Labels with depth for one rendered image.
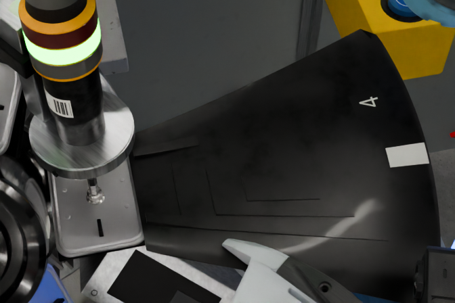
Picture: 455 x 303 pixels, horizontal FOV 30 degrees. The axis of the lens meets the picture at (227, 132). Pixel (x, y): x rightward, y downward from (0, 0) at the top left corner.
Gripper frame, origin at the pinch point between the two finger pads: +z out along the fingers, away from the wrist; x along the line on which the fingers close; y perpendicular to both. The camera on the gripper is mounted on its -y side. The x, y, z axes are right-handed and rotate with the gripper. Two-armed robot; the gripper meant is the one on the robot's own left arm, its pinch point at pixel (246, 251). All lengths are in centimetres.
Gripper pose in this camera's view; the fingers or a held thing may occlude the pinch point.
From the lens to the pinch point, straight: 62.6
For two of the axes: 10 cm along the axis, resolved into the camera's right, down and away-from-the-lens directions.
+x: 0.7, 5.4, 8.4
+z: -7.6, -5.2, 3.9
